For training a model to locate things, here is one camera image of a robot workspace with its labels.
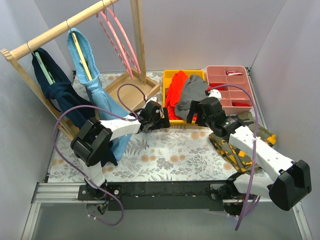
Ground grey drawstring shorts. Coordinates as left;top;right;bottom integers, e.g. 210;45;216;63
174;74;209;121

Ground yellow plastic tray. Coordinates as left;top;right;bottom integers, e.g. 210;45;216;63
162;69;208;126

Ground pink wire hanger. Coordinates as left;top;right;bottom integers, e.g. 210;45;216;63
106;7;141;74
96;9;134;79

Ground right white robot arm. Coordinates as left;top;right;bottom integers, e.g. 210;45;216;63
187;97;312;211

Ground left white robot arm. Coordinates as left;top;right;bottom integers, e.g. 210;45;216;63
70;100;170;200

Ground orange shorts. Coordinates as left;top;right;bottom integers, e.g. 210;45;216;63
165;70;188;120

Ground camouflage shorts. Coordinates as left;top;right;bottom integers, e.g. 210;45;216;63
209;111;276;173

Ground light blue shorts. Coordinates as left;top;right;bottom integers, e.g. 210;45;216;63
67;27;132;161

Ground navy blue shorts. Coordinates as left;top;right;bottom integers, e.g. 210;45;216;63
32;47;118;166

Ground yellow hanger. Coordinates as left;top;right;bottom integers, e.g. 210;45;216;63
71;31;92;81

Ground pale green hanger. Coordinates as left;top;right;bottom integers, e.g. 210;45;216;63
35;52;55;85

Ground red cloth lower compartment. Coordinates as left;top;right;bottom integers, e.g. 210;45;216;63
232;102;252;107

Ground red cloth compartment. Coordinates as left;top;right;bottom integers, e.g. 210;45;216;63
232;102;252;107
209;82;227;91

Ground red cloth middle compartment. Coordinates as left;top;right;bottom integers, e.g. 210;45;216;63
209;82;227;91

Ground wooden clothes rack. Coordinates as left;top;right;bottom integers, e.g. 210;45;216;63
0;0;161;141

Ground floral table mat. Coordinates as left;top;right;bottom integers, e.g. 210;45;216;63
47;69;273;183

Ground pink compartment organizer box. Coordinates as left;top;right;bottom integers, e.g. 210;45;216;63
205;65;253;115

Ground red white cloth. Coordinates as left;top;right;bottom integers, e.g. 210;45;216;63
226;71;243;76

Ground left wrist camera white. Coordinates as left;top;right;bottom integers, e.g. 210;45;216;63
144;96;158;104

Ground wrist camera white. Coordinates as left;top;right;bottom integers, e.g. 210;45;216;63
144;96;158;104
205;89;222;101

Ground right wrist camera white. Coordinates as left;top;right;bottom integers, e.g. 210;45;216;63
205;89;222;101

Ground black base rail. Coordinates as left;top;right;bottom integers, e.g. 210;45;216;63
77;180;245;216

